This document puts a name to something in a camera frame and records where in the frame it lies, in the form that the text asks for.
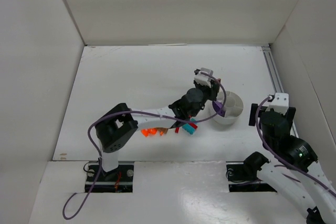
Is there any white divided round container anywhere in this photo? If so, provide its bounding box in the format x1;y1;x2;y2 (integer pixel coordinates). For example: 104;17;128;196
208;91;244;131

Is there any purple curved lego piece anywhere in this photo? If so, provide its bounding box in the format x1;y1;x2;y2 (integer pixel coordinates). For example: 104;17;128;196
218;109;226;117

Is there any purple lego block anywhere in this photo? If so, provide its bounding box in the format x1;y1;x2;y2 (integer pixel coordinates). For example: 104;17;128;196
212;101;223;113

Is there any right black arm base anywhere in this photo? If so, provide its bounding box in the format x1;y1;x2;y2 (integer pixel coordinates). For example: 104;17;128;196
226;152;276;193

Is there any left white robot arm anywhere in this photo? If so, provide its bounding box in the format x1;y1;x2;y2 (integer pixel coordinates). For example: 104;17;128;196
92;77;224;180

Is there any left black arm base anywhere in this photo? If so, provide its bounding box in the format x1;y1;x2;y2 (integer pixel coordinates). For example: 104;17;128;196
83;162;134;193

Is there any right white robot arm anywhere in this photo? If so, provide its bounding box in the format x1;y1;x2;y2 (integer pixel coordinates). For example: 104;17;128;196
244;103;335;223

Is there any teal and red lego stack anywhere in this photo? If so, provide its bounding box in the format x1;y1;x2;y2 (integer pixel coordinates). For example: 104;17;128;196
182;119;197;135

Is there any orange round lego piece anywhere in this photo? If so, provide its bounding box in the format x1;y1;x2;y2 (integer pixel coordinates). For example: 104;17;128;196
141;129;150;137

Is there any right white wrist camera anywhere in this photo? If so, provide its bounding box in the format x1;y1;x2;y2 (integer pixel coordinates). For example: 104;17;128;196
266;93;289;115

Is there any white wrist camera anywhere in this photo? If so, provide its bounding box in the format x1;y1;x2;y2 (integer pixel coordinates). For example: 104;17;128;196
194;68;213;87
266;93;289;115

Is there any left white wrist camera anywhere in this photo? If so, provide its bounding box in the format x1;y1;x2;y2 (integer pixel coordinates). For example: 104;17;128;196
194;68;213;87

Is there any aluminium rail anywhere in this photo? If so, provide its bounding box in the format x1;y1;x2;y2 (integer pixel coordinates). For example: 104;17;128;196
261;46;284;93

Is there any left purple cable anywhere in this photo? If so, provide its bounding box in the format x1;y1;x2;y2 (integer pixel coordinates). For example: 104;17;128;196
62;71;228;220

